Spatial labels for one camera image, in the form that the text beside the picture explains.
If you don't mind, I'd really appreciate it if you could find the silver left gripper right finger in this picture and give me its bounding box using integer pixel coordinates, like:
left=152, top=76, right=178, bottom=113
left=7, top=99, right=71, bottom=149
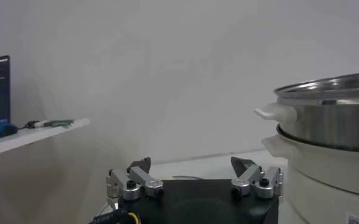
left=230, top=156, right=285, bottom=200

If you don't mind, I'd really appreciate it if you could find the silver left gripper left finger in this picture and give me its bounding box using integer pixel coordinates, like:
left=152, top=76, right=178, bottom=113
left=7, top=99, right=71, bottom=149
left=105, top=156, right=165, bottom=211

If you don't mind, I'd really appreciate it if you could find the stainless steel steamer basket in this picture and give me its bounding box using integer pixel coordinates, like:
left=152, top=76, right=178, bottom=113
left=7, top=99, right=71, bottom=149
left=254, top=71, right=359, bottom=153

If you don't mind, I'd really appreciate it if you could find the white electric cooker base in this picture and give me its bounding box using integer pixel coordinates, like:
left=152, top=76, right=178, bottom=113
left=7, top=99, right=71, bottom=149
left=261, top=124, right=359, bottom=224

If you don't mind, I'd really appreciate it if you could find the white side table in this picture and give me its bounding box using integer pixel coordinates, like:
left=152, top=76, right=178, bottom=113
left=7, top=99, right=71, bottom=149
left=0, top=117, right=91, bottom=159

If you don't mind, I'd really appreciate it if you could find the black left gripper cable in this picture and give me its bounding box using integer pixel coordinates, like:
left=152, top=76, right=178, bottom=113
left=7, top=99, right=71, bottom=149
left=89, top=209, right=141, bottom=224

